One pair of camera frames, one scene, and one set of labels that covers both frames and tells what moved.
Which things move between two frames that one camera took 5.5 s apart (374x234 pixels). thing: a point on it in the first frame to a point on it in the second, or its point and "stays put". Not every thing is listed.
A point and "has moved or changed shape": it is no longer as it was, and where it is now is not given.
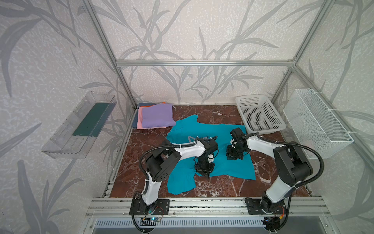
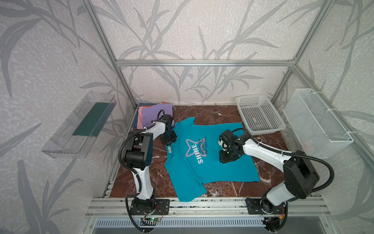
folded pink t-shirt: (140, 120) stays put
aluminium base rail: (297, 207) stays put
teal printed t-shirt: (182, 181) has moved or changed shape
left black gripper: (204, 167) to (169, 139)
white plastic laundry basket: (258, 114) stays put
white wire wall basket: (314, 125) stays put
